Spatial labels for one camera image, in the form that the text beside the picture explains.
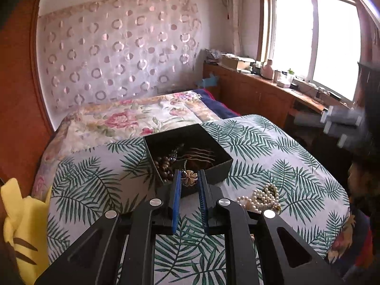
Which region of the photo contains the yellow plush toy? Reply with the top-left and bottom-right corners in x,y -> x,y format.
0,178 -> 51,285

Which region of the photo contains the circle patterned wall cloth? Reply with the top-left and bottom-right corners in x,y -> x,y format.
37,0 -> 202,115

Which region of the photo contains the blue plastic bag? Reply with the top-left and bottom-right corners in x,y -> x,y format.
194,73 -> 220,88

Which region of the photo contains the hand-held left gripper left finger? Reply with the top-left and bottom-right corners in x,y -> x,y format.
34,169 -> 182,285

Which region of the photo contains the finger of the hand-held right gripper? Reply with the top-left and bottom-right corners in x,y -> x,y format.
322,122 -> 364,149
292,106 -> 364,127

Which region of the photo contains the palm leaf print sheet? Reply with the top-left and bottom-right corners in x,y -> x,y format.
46,114 -> 351,285

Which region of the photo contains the cardboard box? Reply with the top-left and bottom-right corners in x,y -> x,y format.
221,54 -> 256,71

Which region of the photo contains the black jewelry box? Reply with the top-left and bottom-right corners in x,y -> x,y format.
143,124 -> 233,198

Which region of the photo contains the floral quilt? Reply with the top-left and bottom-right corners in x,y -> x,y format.
31,90 -> 226,202

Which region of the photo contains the navy and red blanket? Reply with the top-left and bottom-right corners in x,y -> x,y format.
193,88 -> 241,119

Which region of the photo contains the round gold floral brooch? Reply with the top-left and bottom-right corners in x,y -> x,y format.
182,170 -> 198,187

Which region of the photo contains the wooden wardrobe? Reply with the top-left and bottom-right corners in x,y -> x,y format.
0,0 -> 55,196

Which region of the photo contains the white pearl necklace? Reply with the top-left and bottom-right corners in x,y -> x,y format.
237,182 -> 282,214

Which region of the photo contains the brown cord necklace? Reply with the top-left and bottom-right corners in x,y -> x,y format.
180,147 -> 216,170

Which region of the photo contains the pink vase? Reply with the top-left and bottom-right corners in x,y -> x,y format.
261,59 -> 274,80

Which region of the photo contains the person's patterned clothing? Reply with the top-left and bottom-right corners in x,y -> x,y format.
329,154 -> 380,280

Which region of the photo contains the brown wooden bead bracelet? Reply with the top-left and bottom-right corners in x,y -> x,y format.
153,154 -> 176,182

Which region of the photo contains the wooden side cabinet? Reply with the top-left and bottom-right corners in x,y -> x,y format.
203,62 -> 357,131

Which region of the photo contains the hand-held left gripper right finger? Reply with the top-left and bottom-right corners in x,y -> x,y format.
198,169 -> 346,285

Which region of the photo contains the window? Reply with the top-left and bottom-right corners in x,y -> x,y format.
261,0 -> 364,101

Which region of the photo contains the grey cloth bundle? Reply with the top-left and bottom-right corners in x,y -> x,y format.
205,48 -> 223,64

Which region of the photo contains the pale window curtain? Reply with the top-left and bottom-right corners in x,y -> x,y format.
223,0 -> 262,57

